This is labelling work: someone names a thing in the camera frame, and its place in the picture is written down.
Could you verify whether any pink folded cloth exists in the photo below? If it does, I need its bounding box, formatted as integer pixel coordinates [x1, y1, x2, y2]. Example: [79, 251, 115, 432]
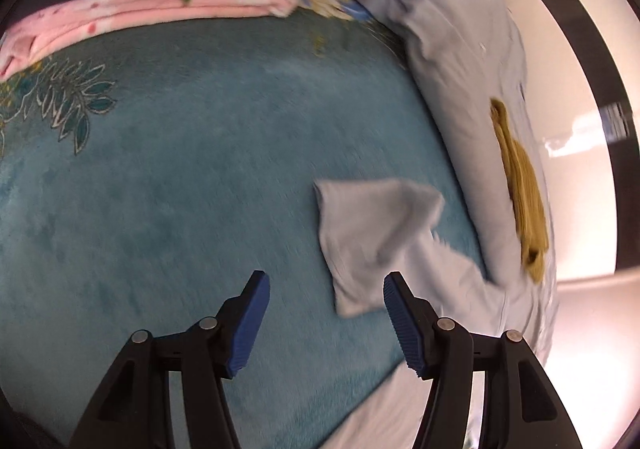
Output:
[0, 0, 297, 80]

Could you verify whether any mustard yellow cloth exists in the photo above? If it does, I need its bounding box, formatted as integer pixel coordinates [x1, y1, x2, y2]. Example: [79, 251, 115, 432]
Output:
[489, 98, 551, 285]

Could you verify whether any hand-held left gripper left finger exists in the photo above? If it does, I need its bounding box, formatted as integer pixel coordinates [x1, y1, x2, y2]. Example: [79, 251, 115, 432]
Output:
[67, 270, 271, 449]

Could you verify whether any teal floral blanket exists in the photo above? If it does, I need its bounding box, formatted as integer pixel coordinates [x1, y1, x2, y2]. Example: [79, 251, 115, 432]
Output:
[0, 4, 501, 449]

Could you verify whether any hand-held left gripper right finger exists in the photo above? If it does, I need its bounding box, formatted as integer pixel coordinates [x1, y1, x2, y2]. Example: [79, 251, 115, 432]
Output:
[383, 271, 583, 449]

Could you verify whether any pale blue t-shirt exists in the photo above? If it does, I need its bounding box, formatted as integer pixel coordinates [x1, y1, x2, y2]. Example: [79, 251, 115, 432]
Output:
[314, 178, 536, 449]

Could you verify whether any light blue quilt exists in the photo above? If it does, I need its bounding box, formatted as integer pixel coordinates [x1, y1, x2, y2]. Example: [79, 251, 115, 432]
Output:
[350, 0, 558, 380]

